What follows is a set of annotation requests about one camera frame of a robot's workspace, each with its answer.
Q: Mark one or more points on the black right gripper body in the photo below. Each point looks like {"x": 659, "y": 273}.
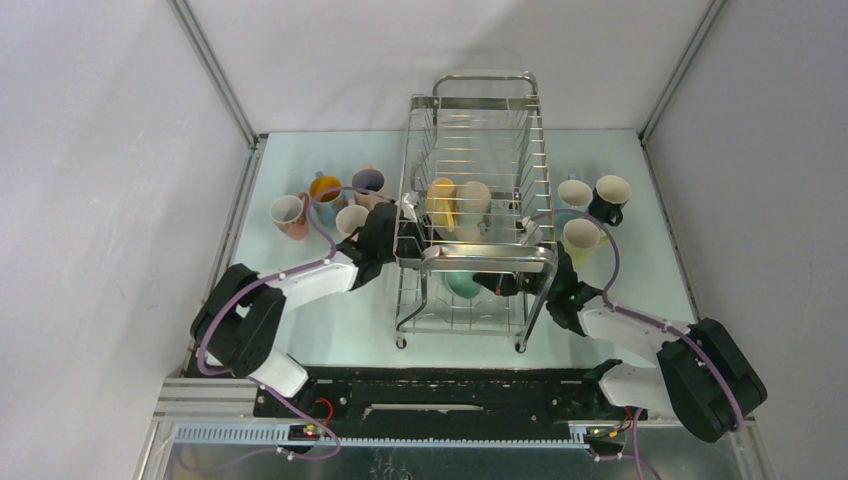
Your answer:
{"x": 551, "y": 294}

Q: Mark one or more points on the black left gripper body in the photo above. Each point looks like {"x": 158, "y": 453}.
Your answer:
{"x": 410, "y": 241}

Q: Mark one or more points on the pink faceted mug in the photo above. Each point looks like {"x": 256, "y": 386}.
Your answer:
{"x": 350, "y": 218}

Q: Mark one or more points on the green mug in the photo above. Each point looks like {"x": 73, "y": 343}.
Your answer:
{"x": 462, "y": 284}

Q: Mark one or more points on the pale yellow faceted mug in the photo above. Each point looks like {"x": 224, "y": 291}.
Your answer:
{"x": 580, "y": 238}

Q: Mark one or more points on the iridescent pale pink mug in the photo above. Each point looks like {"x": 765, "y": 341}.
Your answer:
{"x": 370, "y": 187}

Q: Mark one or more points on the blue butterfly mug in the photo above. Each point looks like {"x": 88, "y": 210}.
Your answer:
{"x": 327, "y": 198}

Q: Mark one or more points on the cream seahorse pattern mug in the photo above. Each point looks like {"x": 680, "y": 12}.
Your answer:
{"x": 473, "y": 202}

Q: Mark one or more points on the salmon dotted mug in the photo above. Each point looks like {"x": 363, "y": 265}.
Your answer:
{"x": 288, "y": 213}

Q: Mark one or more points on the light blue faceted mug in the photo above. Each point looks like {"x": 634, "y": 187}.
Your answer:
{"x": 573, "y": 194}

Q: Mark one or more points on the black mug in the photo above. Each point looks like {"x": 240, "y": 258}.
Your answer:
{"x": 610, "y": 194}

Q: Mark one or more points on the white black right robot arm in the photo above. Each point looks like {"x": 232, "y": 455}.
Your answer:
{"x": 696, "y": 372}

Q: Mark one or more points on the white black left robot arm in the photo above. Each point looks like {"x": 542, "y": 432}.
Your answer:
{"x": 236, "y": 328}

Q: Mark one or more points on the orange yellow mug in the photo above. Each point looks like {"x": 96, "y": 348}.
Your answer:
{"x": 440, "y": 204}

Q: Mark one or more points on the metal wire dish rack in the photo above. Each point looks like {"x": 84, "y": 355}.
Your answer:
{"x": 486, "y": 126}

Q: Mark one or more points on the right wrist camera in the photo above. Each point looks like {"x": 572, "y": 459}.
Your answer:
{"x": 530, "y": 233}

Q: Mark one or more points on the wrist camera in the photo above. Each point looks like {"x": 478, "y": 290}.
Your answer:
{"x": 408, "y": 208}
{"x": 530, "y": 233}

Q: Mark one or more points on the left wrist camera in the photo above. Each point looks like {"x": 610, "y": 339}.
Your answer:
{"x": 408, "y": 208}

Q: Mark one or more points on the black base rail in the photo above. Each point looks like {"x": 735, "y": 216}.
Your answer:
{"x": 452, "y": 404}

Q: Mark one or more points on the aluminium frame post left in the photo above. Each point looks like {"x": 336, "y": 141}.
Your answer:
{"x": 209, "y": 61}

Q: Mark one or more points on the aluminium frame post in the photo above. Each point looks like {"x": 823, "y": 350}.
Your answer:
{"x": 683, "y": 65}
{"x": 209, "y": 61}

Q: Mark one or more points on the aluminium frame post right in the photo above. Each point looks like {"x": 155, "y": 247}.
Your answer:
{"x": 683, "y": 65}

